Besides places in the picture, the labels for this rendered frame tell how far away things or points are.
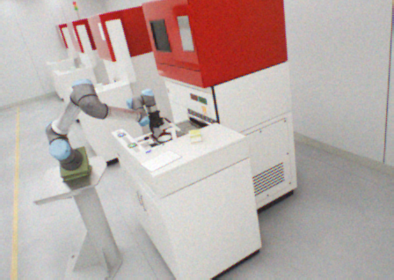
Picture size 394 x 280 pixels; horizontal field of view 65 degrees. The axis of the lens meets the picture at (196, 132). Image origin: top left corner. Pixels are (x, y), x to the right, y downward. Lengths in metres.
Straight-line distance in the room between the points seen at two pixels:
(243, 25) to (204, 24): 0.30
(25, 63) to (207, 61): 8.20
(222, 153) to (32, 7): 8.58
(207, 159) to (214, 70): 0.63
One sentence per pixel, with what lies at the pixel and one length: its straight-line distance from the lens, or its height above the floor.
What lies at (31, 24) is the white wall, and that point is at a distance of 9.88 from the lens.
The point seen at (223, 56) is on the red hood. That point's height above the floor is 1.39.
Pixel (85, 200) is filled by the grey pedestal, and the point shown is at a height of 0.64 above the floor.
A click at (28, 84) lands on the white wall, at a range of 9.96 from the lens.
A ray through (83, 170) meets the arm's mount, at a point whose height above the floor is 0.87.
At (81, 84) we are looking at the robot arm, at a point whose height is 1.45.
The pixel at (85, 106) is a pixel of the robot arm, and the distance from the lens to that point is 1.81.
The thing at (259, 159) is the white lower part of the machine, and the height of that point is 0.53.
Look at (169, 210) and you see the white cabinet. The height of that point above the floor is 0.73.
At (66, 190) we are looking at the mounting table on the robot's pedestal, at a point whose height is 0.82.
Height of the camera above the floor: 1.77
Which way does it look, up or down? 23 degrees down
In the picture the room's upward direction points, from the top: 11 degrees counter-clockwise
